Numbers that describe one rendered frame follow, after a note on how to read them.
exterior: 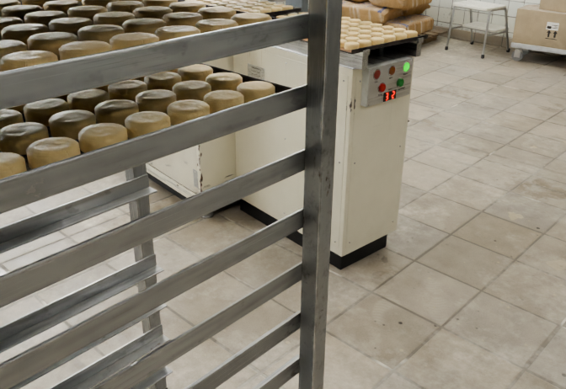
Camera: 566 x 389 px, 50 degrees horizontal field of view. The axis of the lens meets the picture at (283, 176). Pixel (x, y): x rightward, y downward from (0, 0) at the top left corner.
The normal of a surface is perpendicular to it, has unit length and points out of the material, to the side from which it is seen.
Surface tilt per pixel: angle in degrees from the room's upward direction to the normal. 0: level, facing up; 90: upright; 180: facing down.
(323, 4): 90
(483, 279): 0
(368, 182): 90
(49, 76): 90
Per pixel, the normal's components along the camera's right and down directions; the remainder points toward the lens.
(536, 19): -0.64, 0.28
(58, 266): 0.73, 0.29
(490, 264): 0.01, -0.90
